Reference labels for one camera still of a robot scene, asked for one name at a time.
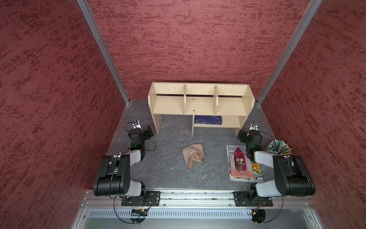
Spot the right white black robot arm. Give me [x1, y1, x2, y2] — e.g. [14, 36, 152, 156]
[233, 129, 316, 208]

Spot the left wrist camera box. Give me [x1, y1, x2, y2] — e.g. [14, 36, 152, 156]
[131, 119, 142, 130]

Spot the aluminium corner post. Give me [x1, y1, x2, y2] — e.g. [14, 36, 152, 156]
[77, 0, 130, 105]
[257, 0, 322, 106]

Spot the blue book on shelf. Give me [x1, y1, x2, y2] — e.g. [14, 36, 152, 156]
[193, 115, 223, 125]

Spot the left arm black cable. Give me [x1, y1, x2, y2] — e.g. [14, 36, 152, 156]
[108, 121, 157, 225]

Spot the green cup of pencils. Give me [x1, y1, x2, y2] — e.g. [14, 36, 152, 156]
[266, 139, 292, 156]

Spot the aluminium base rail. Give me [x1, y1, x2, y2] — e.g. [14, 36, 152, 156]
[72, 189, 323, 229]

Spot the beige striped fluffy cloth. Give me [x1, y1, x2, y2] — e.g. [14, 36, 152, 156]
[182, 144, 205, 170]

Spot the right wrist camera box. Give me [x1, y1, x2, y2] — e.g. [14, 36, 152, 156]
[248, 123, 259, 134]

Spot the red illustrated picture book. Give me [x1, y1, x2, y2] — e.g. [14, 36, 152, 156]
[226, 145, 264, 183]

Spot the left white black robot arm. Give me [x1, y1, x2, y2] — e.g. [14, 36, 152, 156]
[93, 123, 161, 207]

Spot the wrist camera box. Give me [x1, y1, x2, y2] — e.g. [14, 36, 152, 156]
[131, 119, 142, 130]
[248, 123, 259, 134]

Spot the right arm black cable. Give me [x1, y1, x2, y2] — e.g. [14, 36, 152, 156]
[251, 130, 284, 224]

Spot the left aluminium corner post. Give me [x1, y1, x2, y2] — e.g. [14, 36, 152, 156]
[77, 0, 130, 105]

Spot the light wooden bookshelf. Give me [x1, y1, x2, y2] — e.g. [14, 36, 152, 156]
[148, 82, 255, 134]

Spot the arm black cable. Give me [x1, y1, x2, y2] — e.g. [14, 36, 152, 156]
[251, 130, 284, 224]
[108, 121, 157, 225]

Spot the right aluminium corner post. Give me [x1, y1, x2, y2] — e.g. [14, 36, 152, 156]
[257, 0, 322, 106]

